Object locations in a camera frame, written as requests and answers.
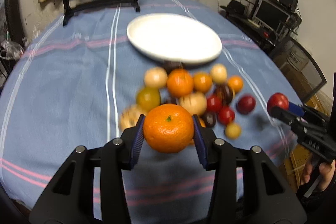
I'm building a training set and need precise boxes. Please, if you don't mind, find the large orange mandarin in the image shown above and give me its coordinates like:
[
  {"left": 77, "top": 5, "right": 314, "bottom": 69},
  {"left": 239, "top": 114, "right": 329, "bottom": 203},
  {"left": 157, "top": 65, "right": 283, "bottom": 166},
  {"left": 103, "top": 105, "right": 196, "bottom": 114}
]
[{"left": 143, "top": 104, "right": 194, "bottom": 153}]

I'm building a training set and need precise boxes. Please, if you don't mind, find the small orange fruit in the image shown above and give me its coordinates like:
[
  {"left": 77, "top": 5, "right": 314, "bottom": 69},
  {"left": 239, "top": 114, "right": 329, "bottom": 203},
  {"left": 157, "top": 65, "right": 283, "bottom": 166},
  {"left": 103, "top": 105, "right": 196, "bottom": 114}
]
[{"left": 227, "top": 75, "right": 244, "bottom": 94}]

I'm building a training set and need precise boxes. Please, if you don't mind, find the black desk shelf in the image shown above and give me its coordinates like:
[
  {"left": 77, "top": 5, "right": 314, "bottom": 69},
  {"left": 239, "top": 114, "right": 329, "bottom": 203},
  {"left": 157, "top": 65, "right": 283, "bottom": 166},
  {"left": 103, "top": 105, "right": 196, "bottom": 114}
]
[{"left": 219, "top": 0, "right": 302, "bottom": 54}]

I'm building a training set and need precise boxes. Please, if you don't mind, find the white oval plate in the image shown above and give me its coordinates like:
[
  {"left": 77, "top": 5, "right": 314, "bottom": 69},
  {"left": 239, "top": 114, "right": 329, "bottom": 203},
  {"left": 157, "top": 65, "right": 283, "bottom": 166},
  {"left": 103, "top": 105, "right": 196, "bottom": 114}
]
[{"left": 126, "top": 13, "right": 222, "bottom": 65}]

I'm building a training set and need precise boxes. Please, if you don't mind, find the cardboard box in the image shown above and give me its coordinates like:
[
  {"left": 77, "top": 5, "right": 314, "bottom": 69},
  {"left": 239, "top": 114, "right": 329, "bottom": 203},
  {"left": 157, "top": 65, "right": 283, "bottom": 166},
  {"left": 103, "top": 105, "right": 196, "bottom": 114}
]
[{"left": 272, "top": 40, "right": 327, "bottom": 103}]

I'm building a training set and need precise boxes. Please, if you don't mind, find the dark red plum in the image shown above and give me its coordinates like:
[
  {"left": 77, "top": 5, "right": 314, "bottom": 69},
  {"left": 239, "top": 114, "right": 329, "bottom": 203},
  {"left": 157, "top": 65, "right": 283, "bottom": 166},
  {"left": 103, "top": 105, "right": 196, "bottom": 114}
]
[{"left": 236, "top": 94, "right": 256, "bottom": 115}]

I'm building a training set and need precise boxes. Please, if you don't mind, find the small tan fruit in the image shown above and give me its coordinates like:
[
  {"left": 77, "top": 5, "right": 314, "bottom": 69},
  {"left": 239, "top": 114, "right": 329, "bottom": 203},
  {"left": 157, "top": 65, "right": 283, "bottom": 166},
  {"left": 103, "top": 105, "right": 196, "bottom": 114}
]
[{"left": 119, "top": 105, "right": 147, "bottom": 132}]

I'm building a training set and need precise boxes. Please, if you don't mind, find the small red tomato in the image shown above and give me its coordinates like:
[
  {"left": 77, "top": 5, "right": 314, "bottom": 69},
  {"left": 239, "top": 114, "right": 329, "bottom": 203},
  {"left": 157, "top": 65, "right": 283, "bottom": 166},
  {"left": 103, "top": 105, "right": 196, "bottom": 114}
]
[{"left": 207, "top": 94, "right": 222, "bottom": 113}]

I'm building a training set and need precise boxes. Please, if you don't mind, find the small yellow-green fruit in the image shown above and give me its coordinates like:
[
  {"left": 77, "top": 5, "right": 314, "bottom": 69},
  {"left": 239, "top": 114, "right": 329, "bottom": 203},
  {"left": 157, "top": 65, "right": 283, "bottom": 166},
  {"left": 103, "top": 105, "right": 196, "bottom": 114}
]
[{"left": 225, "top": 123, "right": 242, "bottom": 139}]

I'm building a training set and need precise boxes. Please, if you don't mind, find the pale beige round fruit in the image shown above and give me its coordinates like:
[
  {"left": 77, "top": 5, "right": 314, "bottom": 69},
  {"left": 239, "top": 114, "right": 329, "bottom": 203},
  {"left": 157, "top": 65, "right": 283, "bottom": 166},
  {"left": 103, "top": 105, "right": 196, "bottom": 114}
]
[{"left": 210, "top": 64, "right": 227, "bottom": 84}]

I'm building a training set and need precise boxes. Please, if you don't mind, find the black speaker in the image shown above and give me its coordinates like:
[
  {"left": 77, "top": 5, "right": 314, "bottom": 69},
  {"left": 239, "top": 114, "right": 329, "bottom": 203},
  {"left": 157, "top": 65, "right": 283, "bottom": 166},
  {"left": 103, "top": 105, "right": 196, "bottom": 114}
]
[{"left": 279, "top": 0, "right": 298, "bottom": 12}]

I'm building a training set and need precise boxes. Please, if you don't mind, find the large beige potato-like fruit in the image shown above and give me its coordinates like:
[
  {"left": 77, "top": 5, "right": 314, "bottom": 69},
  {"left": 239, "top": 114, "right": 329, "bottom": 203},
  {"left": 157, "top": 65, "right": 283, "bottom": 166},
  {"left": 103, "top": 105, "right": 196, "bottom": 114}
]
[{"left": 179, "top": 92, "right": 207, "bottom": 115}]

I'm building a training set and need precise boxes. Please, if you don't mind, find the dark purple fruit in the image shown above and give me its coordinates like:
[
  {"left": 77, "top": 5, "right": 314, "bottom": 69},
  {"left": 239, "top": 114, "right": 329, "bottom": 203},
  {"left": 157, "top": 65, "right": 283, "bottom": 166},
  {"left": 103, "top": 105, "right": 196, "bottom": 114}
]
[{"left": 162, "top": 61, "right": 185, "bottom": 75}]

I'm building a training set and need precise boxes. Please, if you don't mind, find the green-yellow tomato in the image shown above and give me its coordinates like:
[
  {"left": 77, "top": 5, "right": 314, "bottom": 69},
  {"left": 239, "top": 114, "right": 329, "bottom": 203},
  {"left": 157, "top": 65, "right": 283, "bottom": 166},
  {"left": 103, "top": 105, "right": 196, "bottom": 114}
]
[{"left": 136, "top": 87, "right": 161, "bottom": 112}]

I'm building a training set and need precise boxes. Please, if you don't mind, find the dark brown mangosteen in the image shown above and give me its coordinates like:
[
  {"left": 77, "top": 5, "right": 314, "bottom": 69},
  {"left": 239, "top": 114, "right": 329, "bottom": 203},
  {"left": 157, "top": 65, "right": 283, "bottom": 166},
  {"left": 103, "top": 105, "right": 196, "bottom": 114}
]
[{"left": 214, "top": 84, "right": 235, "bottom": 106}]

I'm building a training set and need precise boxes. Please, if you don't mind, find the small orange tomato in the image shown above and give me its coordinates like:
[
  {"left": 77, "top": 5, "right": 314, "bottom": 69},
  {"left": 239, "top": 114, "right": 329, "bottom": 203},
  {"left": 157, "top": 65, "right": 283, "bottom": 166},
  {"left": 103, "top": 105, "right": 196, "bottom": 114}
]
[{"left": 193, "top": 72, "right": 213, "bottom": 94}]

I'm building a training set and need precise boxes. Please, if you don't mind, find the person right hand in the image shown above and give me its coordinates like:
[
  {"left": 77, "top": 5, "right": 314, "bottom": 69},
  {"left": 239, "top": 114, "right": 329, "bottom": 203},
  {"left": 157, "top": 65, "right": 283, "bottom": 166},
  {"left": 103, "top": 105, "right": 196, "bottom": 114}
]
[{"left": 300, "top": 155, "right": 336, "bottom": 192}]

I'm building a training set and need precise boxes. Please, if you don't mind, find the dark purple plum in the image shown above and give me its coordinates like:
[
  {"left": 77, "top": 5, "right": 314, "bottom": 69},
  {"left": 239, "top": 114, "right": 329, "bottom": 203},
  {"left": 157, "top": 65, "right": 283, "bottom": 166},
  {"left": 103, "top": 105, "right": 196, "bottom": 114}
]
[{"left": 202, "top": 112, "right": 217, "bottom": 128}]

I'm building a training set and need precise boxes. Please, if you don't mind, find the computer monitor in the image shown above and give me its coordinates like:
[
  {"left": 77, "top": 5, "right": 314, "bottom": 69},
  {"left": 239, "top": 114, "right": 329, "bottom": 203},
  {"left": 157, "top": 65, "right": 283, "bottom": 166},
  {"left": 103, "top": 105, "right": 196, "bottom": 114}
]
[{"left": 255, "top": 0, "right": 289, "bottom": 31}]

